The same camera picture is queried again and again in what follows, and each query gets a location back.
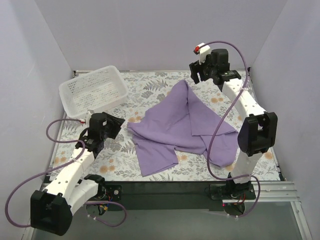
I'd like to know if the purple t-shirt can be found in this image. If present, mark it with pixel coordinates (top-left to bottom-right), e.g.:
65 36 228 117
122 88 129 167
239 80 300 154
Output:
127 80 238 177

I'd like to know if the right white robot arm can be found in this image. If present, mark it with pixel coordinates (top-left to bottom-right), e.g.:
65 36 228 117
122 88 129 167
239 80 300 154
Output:
189 44 278 200

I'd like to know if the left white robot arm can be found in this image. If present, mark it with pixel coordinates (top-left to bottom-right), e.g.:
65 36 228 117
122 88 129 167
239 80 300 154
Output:
30 111 125 236

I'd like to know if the floral table mat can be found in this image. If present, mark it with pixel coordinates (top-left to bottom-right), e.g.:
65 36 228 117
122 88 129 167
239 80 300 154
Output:
51 71 281 181

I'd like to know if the white plastic basket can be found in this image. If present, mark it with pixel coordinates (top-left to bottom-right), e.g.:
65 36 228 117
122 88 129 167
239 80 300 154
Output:
58 65 129 119

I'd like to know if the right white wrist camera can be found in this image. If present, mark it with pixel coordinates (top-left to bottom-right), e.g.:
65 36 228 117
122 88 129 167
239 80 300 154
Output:
193 43 211 65

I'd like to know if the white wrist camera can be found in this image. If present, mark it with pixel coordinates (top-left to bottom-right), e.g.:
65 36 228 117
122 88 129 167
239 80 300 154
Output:
193 43 211 65
79 110 95 125

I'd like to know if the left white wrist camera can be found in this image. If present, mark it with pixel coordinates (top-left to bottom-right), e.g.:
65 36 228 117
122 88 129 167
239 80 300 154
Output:
79 110 95 125

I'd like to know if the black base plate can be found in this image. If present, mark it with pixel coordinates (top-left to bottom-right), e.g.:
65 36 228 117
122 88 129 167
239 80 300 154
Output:
90 181 258 212

